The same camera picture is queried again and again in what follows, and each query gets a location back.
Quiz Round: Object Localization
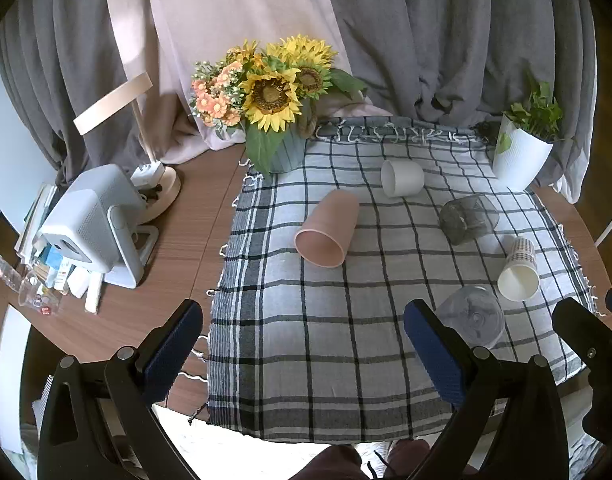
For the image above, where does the grey checked cloth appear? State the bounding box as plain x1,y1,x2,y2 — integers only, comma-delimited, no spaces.
206,116,606,444

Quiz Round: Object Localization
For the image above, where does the clear plastic cup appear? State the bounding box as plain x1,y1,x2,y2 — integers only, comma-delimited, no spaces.
434,285,505,351

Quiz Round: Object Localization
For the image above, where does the clear plastic bottle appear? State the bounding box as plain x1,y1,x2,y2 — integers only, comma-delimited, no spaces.
0,246,28,292

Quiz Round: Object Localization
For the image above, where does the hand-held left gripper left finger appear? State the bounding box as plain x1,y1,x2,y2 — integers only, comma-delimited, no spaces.
38,299,205,480

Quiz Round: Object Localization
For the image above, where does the stack of books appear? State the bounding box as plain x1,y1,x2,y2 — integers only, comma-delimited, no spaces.
13,182,106,316

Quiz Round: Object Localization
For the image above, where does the patterned paper cup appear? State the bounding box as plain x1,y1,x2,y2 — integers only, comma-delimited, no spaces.
496,236,541,303

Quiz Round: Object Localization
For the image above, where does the white desk lamp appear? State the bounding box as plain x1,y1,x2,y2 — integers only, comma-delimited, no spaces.
73,71,183,224

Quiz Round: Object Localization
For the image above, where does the grey transparent cup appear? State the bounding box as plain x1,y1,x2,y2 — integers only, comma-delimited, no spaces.
439,193,500,246

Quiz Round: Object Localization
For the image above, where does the green potted plant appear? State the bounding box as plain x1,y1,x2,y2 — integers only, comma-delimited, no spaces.
494,79,567,155

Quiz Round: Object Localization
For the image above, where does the sunflower bouquet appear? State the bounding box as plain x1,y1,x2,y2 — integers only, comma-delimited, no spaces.
235,34,369,176

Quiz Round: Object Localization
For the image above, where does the clear measuring cup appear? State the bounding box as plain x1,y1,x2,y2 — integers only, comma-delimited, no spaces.
17,269,63,317

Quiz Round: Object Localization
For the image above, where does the white power adapter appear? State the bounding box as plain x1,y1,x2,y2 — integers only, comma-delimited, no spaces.
130,161,165,187

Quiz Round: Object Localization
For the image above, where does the pink curtain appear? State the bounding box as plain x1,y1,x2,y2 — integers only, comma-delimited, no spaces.
102,0,383,167

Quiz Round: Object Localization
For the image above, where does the grey curtain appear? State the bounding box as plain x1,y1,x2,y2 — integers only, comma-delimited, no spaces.
0,0,163,187
317,0,599,206

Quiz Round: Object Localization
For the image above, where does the white cup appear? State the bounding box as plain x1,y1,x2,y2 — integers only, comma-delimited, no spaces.
380,160,425,198

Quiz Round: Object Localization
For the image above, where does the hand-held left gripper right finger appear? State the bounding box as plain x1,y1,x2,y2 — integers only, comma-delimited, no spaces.
403,298,571,480

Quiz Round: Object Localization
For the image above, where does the white fluffy rug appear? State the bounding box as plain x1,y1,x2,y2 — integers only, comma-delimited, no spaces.
153,402,401,480

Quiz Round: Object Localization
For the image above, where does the orange flower bouquet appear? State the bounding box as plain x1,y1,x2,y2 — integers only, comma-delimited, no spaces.
188,59,247,142

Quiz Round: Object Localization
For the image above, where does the white ribbed plant pot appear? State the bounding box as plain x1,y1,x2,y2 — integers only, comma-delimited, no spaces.
492,114,555,192

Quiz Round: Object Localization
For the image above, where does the grey ribbed vase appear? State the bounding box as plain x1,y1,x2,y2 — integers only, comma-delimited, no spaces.
267,127,310,175

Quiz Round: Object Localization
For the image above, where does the pink cup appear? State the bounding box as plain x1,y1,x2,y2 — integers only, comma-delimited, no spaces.
294,189,361,268

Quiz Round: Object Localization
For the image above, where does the person's leg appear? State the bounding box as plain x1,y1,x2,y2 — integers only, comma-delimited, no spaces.
385,437,433,480
305,443,365,480

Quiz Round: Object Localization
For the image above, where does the white projector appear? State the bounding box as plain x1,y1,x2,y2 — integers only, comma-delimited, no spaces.
37,164,159,289

